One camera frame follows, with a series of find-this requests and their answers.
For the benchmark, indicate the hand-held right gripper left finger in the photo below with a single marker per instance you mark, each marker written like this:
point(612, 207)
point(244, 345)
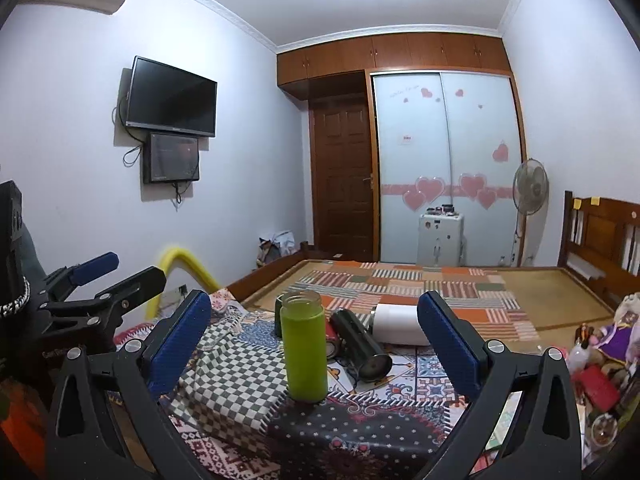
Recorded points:
point(181, 340)

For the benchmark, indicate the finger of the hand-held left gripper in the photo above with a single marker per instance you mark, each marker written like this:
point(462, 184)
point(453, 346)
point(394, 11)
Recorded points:
point(95, 263)
point(131, 286)

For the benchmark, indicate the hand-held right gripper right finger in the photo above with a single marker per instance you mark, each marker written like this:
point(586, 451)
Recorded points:
point(448, 347)

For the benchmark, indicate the black metal cup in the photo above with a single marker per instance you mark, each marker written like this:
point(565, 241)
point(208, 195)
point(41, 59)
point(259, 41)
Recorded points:
point(361, 345)

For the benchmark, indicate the white cup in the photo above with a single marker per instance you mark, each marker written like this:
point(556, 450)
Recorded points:
point(400, 324)

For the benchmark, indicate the dark green cup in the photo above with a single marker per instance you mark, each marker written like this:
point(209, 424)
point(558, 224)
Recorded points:
point(278, 316)

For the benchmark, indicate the patchwork striped blanket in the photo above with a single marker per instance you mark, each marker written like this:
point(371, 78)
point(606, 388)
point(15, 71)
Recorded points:
point(450, 290)

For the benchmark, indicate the yellow foam tube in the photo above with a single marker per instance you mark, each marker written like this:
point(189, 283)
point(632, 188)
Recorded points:
point(192, 267)

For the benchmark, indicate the grey white checkered cloth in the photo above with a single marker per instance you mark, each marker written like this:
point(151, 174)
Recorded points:
point(235, 380)

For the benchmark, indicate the small white cabinet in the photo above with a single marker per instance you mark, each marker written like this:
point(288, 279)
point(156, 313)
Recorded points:
point(440, 240)

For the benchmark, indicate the straw bed mat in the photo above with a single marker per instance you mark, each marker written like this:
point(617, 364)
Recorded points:
point(550, 300)

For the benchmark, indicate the red can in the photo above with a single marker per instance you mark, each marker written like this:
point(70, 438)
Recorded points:
point(332, 342)

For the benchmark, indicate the green bottle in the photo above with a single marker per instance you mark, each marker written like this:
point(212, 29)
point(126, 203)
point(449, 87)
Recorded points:
point(303, 350)

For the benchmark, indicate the small white bottle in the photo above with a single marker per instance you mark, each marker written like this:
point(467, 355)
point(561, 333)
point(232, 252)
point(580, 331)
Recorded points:
point(578, 360)

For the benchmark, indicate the pile of bags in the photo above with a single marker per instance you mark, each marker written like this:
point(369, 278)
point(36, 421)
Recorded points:
point(277, 247)

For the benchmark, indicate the red box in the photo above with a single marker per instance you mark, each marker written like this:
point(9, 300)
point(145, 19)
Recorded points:
point(600, 387)

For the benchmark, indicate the orange cloth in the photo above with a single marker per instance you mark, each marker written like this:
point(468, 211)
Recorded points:
point(17, 420)

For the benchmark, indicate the purple plush doll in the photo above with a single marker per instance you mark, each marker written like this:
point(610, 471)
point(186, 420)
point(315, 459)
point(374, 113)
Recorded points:
point(620, 332)

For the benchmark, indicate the clear glass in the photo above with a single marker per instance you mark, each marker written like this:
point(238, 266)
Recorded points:
point(605, 430)

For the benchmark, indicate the standing fan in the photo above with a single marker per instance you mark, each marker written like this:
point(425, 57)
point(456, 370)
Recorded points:
point(531, 185)

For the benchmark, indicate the wooden headboard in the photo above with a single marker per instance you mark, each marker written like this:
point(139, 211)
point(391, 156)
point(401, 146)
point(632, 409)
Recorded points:
point(607, 237)

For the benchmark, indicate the brown wooden door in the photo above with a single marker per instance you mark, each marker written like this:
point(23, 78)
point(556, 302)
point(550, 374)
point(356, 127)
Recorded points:
point(344, 180)

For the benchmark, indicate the wooden wardrobe with sliding doors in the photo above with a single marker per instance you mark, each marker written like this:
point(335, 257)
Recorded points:
point(430, 150)

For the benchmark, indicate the wooden bed frame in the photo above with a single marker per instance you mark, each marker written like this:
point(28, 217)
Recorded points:
point(265, 272)

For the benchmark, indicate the small black wall monitor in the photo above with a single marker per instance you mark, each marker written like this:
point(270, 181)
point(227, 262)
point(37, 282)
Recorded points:
point(171, 157)

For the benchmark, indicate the black wall television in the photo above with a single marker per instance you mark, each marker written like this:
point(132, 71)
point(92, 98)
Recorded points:
point(172, 95)

